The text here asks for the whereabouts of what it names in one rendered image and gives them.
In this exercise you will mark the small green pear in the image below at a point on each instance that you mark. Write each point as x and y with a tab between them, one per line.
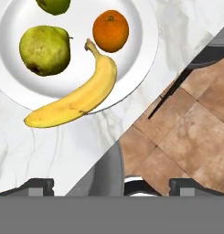
54	6

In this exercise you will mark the yellow banana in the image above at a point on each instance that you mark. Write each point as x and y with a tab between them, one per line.
86	96

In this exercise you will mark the orange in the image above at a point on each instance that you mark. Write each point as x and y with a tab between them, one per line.
110	31

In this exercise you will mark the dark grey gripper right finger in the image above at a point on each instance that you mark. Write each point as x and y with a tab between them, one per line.
183	186

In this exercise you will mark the white round plate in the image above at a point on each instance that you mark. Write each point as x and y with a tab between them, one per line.
73	82

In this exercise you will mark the large green pear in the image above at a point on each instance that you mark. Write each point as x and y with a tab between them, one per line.
44	50

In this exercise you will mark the grey bar stool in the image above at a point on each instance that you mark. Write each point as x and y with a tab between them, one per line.
208	51
107	173

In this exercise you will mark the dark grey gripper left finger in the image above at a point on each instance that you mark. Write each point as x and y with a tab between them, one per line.
40	186

